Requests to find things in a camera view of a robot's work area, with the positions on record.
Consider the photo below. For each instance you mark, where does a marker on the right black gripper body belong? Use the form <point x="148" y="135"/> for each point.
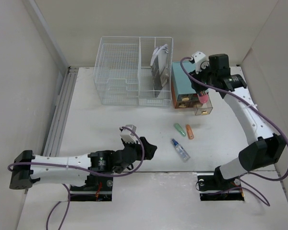
<point x="204" y="75"/>

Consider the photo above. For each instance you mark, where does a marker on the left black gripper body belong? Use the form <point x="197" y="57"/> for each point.
<point x="139" y="152"/>

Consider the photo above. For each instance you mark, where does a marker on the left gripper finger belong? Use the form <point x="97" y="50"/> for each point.
<point x="149" y="151"/>
<point x="144" y="143"/>

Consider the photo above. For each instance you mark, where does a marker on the pink marker tube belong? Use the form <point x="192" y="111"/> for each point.
<point x="202" y="97"/>

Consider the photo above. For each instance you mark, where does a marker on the teal orange drawer box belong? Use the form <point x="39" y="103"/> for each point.
<point x="183" y="95"/>

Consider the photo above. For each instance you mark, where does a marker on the grey white manual booklet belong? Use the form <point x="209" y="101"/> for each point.
<point x="158" y="67"/>

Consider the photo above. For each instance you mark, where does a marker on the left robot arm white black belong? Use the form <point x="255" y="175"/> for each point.
<point x="83" y="170"/>

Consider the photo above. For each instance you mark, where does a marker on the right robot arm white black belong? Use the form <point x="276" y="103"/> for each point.
<point x="264" y="145"/>

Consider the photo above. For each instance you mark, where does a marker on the clear bottle blue cap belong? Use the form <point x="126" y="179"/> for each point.
<point x="180" y="150"/>

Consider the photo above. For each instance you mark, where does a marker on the green highlighter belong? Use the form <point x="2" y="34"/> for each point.
<point x="179" y="128"/>

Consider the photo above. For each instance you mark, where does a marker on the orange highlighter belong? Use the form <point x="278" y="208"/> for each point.
<point x="190" y="133"/>

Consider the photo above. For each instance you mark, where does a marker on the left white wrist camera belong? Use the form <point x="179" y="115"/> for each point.
<point x="128" y="136"/>

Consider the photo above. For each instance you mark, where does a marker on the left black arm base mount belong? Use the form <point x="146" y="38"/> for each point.
<point x="95" y="189"/>

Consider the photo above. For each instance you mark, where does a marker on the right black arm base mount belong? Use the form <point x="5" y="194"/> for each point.
<point x="213" y="187"/>

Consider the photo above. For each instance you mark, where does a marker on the white wire desk organizer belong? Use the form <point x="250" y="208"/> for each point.
<point x="122" y="73"/>

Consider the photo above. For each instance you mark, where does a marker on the aluminium rail frame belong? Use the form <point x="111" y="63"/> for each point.
<point x="62" y="104"/>

